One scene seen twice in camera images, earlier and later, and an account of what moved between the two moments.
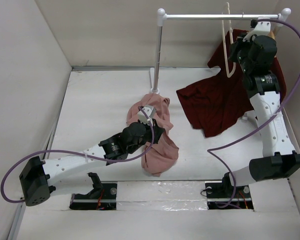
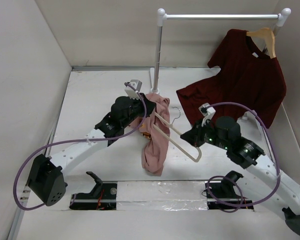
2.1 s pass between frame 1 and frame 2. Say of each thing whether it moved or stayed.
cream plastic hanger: moved
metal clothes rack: stayed
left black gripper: moved
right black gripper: moved
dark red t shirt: stayed
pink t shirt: moved
